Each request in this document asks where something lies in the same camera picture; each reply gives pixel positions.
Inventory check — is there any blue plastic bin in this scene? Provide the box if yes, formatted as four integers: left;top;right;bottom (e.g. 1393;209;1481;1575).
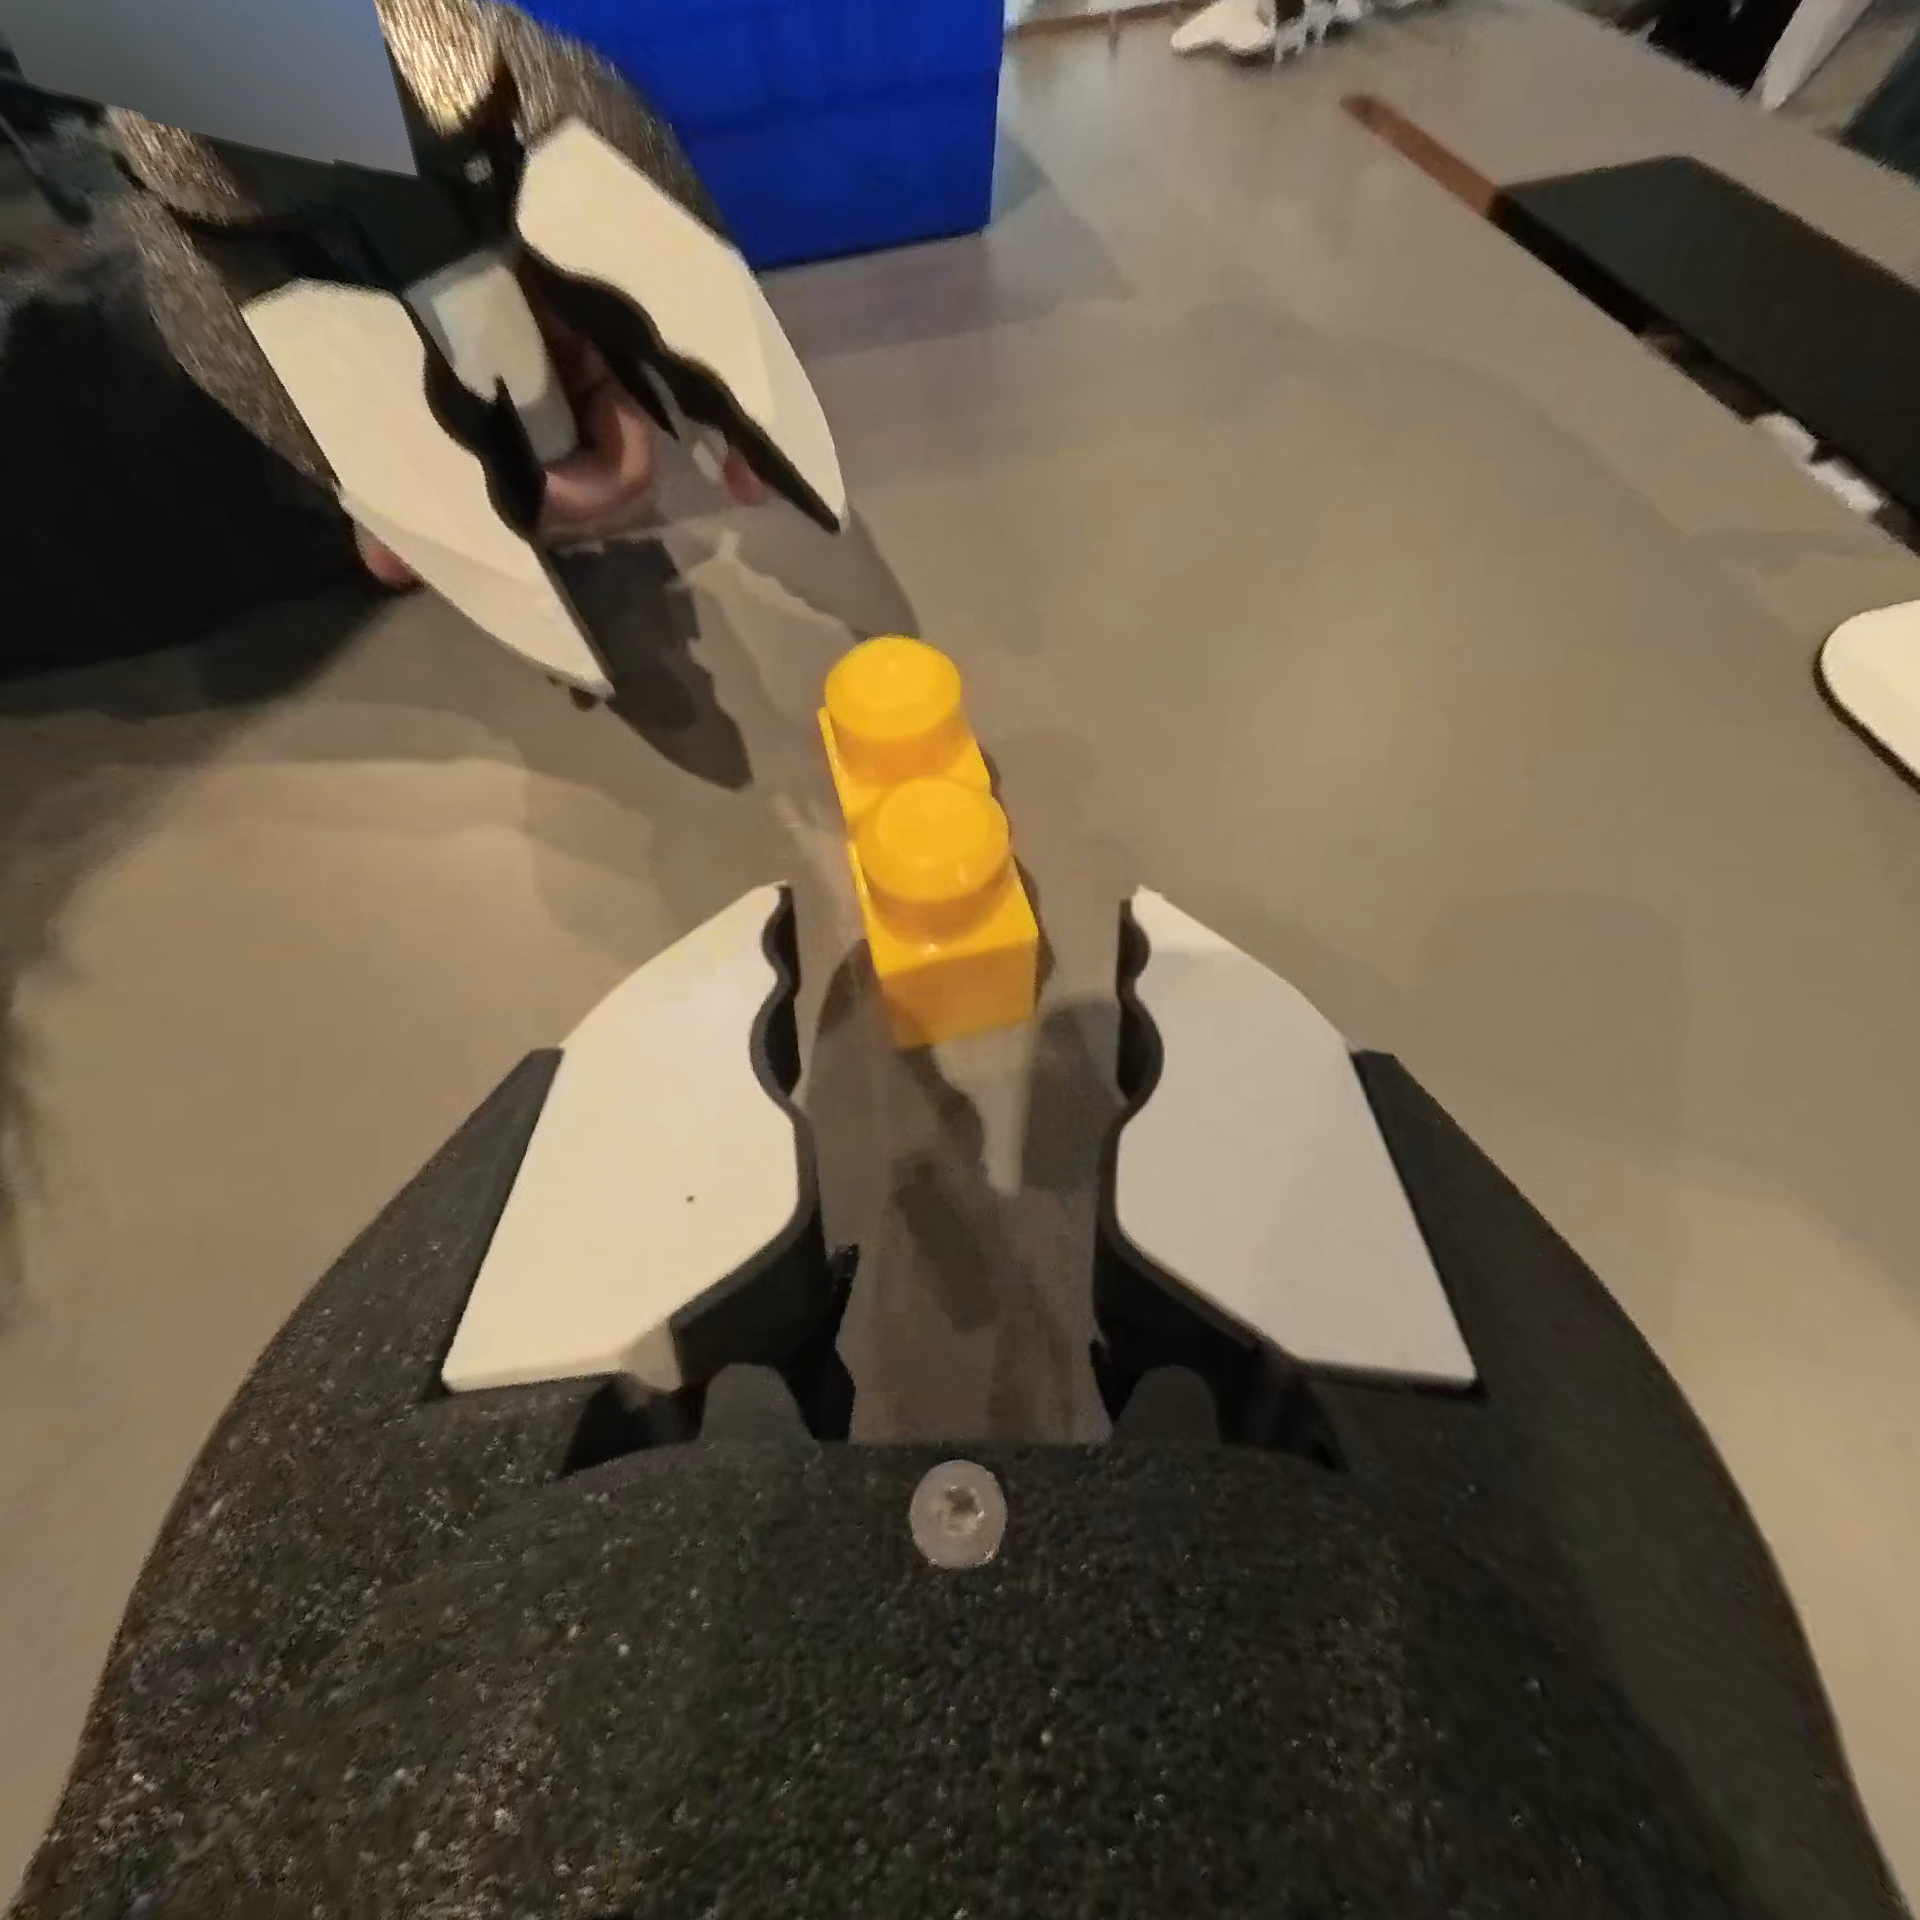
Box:
509;0;1004;272

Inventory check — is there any person's left hand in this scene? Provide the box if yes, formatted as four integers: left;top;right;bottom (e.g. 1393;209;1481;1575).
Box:
545;403;772;532

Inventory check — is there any person's left forearm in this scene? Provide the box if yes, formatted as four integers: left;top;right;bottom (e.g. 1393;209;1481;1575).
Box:
0;76;377;678

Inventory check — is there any white pointed panel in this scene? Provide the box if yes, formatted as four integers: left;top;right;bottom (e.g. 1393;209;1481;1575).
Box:
1757;0;1896;115

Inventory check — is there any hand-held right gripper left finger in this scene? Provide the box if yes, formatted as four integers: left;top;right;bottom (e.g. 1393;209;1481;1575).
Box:
440;882;835;1398

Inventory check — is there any clear acrylic stand white base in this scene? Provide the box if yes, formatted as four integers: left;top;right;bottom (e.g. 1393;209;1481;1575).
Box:
1817;599;1920;790

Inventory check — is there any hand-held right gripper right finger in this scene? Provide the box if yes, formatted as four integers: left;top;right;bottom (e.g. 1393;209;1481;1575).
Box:
1101;884;1481;1391

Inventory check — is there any yellow two-stud block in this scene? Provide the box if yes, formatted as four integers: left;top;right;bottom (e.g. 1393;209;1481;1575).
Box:
817;633;1045;1050

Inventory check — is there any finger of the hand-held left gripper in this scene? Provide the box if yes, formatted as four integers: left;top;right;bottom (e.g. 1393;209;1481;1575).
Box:
240;282;620;703
509;118;853;537

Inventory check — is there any pile of white plastic parts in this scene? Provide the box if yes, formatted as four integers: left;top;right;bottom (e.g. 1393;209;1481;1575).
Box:
1170;0;1374;62

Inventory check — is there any black table mat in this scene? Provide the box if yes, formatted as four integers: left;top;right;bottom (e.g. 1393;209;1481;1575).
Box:
1499;153;1920;513

